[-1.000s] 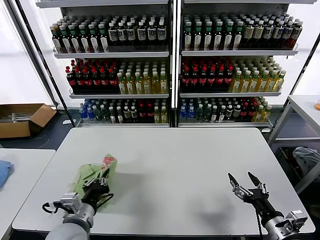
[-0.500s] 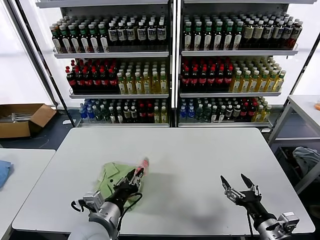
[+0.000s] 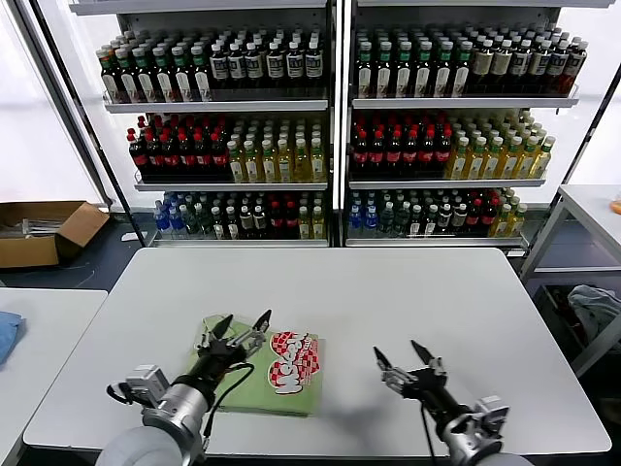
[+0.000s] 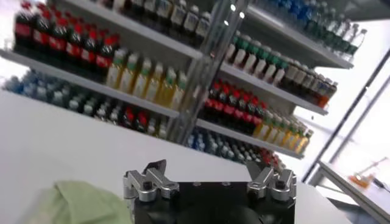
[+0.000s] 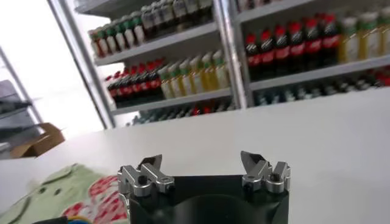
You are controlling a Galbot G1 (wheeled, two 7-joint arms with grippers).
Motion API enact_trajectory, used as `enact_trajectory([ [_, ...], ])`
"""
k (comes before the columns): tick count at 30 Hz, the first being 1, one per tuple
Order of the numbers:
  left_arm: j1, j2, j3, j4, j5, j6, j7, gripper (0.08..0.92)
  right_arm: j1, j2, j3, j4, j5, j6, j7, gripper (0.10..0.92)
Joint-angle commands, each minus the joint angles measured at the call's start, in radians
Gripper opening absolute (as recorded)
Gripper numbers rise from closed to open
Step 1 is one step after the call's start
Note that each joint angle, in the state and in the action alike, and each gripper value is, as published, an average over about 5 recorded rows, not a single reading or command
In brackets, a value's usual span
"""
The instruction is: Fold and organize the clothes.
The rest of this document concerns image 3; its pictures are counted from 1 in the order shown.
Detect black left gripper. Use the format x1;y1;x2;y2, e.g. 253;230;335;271
185;309;274;390

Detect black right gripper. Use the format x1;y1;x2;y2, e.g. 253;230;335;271
372;339;475;432

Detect light green polo shirt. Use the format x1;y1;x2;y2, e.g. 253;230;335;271
186;314;327;418

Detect yellow tea bottle green cap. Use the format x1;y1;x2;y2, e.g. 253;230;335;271
444;137;471;181
463;137;488;181
531;137;555;179
479;137;505;181
514;137;539;180
310;138;327;183
497;137;523;181
245;140;261;183
294;139;311;183
278;139;294;183
228;140;245;183
261;140;278;183

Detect grey crumpled cloth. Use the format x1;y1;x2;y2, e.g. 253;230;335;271
568;284;621;346

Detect grey metal rods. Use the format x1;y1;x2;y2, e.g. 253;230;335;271
21;217;67;239

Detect brown cardboard box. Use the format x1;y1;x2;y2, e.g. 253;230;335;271
0;200;112;270

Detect blue folded cloth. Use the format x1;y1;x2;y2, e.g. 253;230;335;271
0;310;26;368

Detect grey metal shelf rack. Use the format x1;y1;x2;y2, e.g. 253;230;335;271
67;0;341;250
342;0;612;258

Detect dark tea bottle green cap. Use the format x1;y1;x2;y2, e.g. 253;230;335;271
172;46;195;102
450;41;474;96
134;47;159;103
356;41;374;97
414;41;434;97
395;41;413;97
376;41;393;97
190;45;213;102
433;41;454;97
115;48;141;103
152;47;177;103
99;47;122;103

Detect black window pole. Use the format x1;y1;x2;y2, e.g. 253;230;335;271
521;62;621;256
13;0;149;248

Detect dark bottle white blue label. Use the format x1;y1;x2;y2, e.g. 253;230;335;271
227;42;246;90
210;42;229;91
508;39;534;93
545;39;572;93
528;39;552;93
285;41;305;90
266;42;285;90
305;40;325;90
245;42;262;90

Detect dark bottle beige label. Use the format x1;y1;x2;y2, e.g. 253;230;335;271
473;38;495;93
490;39;515;93

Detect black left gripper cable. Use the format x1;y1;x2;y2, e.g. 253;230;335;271
202;362;256;452

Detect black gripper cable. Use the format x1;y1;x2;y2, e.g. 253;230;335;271
202;362;256;452
417;403;439;466

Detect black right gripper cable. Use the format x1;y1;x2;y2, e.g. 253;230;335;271
417;403;439;466

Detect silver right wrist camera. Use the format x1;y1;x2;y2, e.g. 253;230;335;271
473;395;510;428

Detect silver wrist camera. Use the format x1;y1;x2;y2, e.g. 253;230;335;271
473;395;510;428
124;364;171;407

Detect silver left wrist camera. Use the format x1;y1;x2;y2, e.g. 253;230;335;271
124;364;171;407

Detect black left camera cable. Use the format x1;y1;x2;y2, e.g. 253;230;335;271
106;383;135;405

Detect grey metal frame table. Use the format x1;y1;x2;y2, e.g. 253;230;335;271
518;183;621;378

